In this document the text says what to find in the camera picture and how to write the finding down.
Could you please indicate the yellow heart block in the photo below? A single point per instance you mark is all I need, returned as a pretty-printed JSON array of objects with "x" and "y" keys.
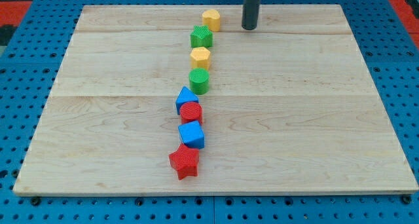
[{"x": 212, "y": 19}]

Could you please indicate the green star block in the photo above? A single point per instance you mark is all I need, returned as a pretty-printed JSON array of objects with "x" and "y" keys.
[{"x": 201, "y": 36}]

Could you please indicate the red circle block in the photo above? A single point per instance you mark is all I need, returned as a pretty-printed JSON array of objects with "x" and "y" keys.
[{"x": 191, "y": 111}]

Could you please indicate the blue triangle block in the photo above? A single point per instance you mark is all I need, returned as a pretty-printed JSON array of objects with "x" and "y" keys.
[{"x": 184, "y": 96}]

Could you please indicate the blue cube block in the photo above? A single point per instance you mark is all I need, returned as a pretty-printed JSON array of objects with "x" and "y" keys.
[{"x": 192, "y": 135}]

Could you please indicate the light wooden board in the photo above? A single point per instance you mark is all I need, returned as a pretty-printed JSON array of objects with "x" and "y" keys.
[{"x": 291, "y": 110}]

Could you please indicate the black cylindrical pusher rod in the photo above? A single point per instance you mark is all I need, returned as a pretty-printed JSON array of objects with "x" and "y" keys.
[{"x": 250, "y": 14}]

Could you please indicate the yellow hexagon block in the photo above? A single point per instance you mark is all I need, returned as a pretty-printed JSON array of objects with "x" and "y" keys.
[{"x": 200, "y": 57}]

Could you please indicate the red star block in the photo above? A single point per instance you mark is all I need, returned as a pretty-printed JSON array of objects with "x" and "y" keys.
[{"x": 185, "y": 161}]

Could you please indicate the green circle block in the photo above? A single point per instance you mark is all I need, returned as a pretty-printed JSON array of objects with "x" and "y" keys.
[{"x": 199, "y": 80}]

